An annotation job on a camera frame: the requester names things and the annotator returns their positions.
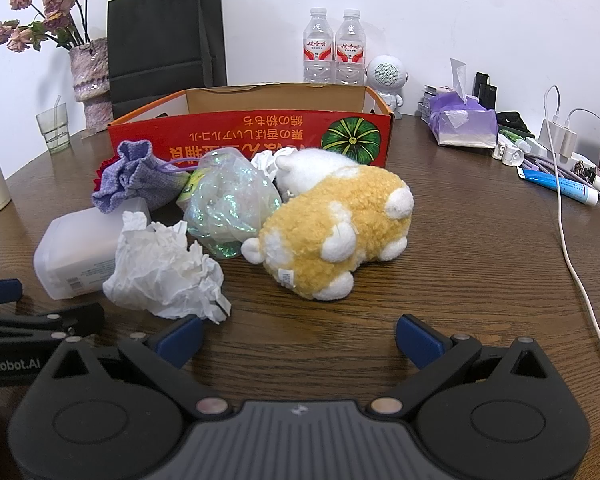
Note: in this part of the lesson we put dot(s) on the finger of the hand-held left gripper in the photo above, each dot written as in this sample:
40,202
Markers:
82,317
0,292

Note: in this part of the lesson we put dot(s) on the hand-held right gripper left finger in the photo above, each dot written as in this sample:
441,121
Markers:
180,342

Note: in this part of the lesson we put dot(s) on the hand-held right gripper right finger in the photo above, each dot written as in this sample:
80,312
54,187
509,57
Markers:
420,340

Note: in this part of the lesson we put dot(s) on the translucent white plastic box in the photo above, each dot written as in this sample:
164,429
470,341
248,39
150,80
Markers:
75,250

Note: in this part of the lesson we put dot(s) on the large white tissue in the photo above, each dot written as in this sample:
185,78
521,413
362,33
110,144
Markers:
160,270

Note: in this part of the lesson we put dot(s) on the iridescent cellophane bundle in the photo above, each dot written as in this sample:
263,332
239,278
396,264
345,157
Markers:
225,205

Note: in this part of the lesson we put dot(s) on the purple knitted pouch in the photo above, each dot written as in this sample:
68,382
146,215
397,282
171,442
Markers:
130,180

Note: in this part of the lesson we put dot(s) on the red fabric flower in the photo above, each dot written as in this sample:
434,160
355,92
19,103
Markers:
100,172

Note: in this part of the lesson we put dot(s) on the green yellow packet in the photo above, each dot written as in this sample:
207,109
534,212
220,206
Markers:
187,190

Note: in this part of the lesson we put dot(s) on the yellow and white plush toy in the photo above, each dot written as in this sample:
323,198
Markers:
325,220

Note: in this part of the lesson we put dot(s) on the orange red cardboard box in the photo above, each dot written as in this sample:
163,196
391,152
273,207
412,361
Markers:
220,132

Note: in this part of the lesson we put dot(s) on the clear drinking glass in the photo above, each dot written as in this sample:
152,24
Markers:
52,127

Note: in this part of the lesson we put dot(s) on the white plastic clip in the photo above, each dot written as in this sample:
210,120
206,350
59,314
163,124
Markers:
509,154

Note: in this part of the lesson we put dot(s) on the blue tube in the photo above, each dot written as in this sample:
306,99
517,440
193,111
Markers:
560,185

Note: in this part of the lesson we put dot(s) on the small green bottle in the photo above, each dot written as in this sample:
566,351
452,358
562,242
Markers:
515,140

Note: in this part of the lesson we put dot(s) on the purple tissue pack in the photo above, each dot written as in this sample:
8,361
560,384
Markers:
462,120

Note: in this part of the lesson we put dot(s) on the pink mottled vase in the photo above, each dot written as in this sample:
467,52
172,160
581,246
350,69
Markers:
91,80

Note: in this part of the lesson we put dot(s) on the black pouch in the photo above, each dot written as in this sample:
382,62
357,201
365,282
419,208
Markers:
512,122

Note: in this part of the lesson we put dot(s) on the stack of pink tissue packets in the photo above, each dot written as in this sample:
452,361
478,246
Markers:
427,102

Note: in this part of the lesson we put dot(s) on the white power strip with chargers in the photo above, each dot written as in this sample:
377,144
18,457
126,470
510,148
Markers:
560,135

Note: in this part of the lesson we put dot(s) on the black rectangular case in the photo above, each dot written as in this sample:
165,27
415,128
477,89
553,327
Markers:
486,90

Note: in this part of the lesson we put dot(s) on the white robot-shaped speaker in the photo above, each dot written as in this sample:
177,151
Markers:
386,80

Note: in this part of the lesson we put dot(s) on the black paper bag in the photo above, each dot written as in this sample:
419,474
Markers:
160,50

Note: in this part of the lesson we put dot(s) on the dried pink flowers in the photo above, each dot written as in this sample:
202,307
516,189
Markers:
55,7

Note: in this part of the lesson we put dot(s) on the red label water bottle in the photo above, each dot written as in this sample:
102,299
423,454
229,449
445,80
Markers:
351,50
319,50

